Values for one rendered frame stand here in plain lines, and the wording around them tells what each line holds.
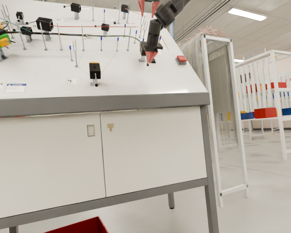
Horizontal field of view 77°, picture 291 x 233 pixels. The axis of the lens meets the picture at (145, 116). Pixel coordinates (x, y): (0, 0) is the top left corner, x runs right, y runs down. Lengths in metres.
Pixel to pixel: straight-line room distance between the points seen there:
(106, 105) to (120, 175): 0.34
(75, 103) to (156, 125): 0.41
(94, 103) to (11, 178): 0.45
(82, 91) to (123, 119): 0.23
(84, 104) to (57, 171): 0.31
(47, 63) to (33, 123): 0.33
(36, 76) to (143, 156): 0.63
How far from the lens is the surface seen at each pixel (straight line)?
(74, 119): 0.89
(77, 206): 0.94
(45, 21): 1.21
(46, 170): 0.91
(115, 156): 0.90
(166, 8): 0.92
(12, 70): 1.05
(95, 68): 0.86
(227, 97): 1.95
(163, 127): 0.96
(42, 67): 1.04
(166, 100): 0.93
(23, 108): 0.88
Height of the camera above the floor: 0.72
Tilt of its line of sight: 3 degrees up
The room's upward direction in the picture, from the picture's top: 5 degrees counter-clockwise
